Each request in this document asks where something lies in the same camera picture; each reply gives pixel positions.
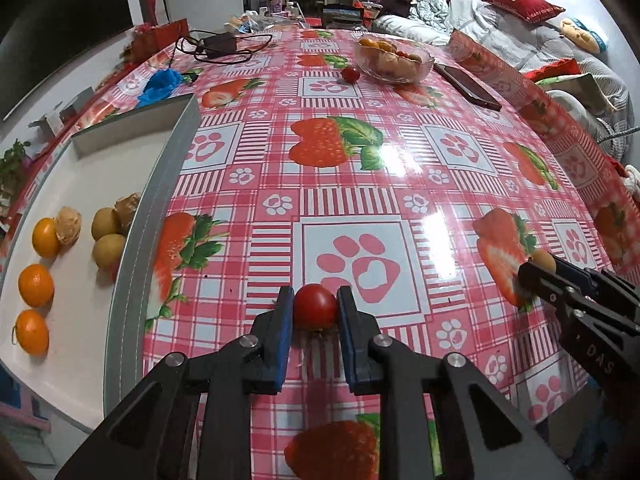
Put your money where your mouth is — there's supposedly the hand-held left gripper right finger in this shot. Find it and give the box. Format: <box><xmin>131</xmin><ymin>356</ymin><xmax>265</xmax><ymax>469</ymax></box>
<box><xmin>336</xmin><ymin>285</ymin><xmax>576</xmax><ymax>480</ymax></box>

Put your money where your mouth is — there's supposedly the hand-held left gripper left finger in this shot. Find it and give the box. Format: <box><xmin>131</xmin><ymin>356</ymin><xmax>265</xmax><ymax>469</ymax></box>
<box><xmin>52</xmin><ymin>286</ymin><xmax>296</xmax><ymax>480</ymax></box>

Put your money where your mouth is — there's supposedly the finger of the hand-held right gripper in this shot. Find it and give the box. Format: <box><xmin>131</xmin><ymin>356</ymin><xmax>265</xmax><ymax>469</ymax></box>
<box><xmin>517</xmin><ymin>262</ymin><xmax>596</xmax><ymax>316</ymax></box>
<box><xmin>554</xmin><ymin>259</ymin><xmax>640</xmax><ymax>311</ymax></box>

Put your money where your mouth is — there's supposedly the brown kiwi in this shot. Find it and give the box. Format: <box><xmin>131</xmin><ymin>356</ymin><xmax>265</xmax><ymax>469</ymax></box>
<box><xmin>91</xmin><ymin>207</ymin><xmax>122</xmax><ymax>241</ymax></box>
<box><xmin>530</xmin><ymin>250</ymin><xmax>557</xmax><ymax>273</ymax></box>
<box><xmin>93</xmin><ymin>233</ymin><xmax>127</xmax><ymax>271</ymax></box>

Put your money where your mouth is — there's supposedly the small tan walnut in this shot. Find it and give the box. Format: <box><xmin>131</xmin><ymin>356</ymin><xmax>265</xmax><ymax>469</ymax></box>
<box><xmin>114</xmin><ymin>192</ymin><xmax>142</xmax><ymax>233</ymax></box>

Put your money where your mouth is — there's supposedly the large tan walnut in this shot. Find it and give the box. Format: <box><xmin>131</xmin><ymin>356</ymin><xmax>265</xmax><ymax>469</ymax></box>
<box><xmin>54</xmin><ymin>206</ymin><xmax>82</xmax><ymax>247</ymax></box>

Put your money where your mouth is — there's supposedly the orange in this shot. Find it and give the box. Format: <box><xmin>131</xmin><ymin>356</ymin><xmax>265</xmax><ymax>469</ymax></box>
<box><xmin>32</xmin><ymin>217</ymin><xmax>63</xmax><ymax>259</ymax></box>
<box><xmin>18</xmin><ymin>263</ymin><xmax>55</xmax><ymax>308</ymax></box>
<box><xmin>15</xmin><ymin>309</ymin><xmax>50</xmax><ymax>357</ymax></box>

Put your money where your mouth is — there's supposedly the white tray with grey sides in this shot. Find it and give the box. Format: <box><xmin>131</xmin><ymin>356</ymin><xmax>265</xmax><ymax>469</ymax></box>
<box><xmin>0</xmin><ymin>92</ymin><xmax>202</xmax><ymax>431</ymax></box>

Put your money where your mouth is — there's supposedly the pink checked strawberry tablecloth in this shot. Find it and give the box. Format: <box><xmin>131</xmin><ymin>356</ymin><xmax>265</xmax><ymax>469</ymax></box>
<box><xmin>75</xmin><ymin>27</ymin><xmax>640</xmax><ymax>480</ymax></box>

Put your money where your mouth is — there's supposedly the black phone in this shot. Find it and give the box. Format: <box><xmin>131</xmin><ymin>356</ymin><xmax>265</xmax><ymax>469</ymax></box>
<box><xmin>432</xmin><ymin>62</ymin><xmax>502</xmax><ymax>112</ymax></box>

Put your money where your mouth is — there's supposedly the sofa with grey blanket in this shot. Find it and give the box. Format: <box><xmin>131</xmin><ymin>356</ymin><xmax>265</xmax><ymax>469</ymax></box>
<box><xmin>375</xmin><ymin>0</ymin><xmax>640</xmax><ymax>161</ymax></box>

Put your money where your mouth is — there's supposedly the yellow plush toy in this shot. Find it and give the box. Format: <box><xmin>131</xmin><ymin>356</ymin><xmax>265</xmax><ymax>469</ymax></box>
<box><xmin>559</xmin><ymin>17</ymin><xmax>608</xmax><ymax>53</ymax></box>

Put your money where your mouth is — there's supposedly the glass bowl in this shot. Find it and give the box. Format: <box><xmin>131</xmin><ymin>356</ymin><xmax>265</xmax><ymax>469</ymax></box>
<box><xmin>354</xmin><ymin>34</ymin><xmax>435</xmax><ymax>83</ymax></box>

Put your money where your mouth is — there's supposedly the red cushion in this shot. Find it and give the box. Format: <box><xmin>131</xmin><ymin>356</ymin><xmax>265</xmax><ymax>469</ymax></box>
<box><xmin>484</xmin><ymin>0</ymin><xmax>566</xmax><ymax>23</ymax></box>

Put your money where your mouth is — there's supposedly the blue cloth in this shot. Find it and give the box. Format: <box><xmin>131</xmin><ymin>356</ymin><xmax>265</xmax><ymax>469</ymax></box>
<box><xmin>136</xmin><ymin>69</ymin><xmax>185</xmax><ymax>107</ymax></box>

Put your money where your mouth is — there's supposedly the small cardboard box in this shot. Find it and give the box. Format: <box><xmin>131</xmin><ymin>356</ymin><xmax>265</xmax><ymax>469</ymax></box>
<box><xmin>30</xmin><ymin>87</ymin><xmax>96</xmax><ymax>138</ymax></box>

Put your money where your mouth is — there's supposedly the green plant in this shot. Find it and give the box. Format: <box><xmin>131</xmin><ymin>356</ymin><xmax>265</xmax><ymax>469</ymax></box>
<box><xmin>0</xmin><ymin>140</ymin><xmax>31</xmax><ymax>196</ymax></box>

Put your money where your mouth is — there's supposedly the red box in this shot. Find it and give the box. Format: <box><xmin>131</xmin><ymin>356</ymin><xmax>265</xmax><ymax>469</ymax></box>
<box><xmin>132</xmin><ymin>19</ymin><xmax>190</xmax><ymax>56</ymax></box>

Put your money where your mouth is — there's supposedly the black television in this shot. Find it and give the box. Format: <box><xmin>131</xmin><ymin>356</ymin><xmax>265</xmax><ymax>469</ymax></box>
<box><xmin>0</xmin><ymin>0</ymin><xmax>135</xmax><ymax>121</ymax></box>

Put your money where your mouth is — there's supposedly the black power adapter with cable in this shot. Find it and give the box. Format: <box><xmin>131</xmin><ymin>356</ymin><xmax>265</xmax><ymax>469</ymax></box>
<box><xmin>175</xmin><ymin>32</ymin><xmax>275</xmax><ymax>65</ymax></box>

